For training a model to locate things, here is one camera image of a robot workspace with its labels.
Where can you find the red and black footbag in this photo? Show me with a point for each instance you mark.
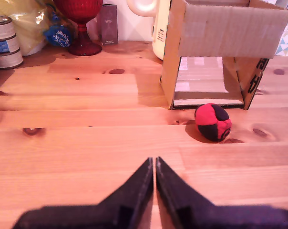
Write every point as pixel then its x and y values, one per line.
pixel 209 119

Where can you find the cardboard dice tower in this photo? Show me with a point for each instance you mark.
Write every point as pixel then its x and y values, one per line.
pixel 227 31

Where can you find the red glass goblet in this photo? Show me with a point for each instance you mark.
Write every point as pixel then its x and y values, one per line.
pixel 83 45

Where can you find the cream electric kettle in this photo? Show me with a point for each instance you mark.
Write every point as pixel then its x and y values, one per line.
pixel 161 31

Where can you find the blue labelled tin can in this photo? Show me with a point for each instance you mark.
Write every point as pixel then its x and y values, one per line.
pixel 4 45

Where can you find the yellow paper towel pack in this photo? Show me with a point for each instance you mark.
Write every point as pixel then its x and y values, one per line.
pixel 29 26

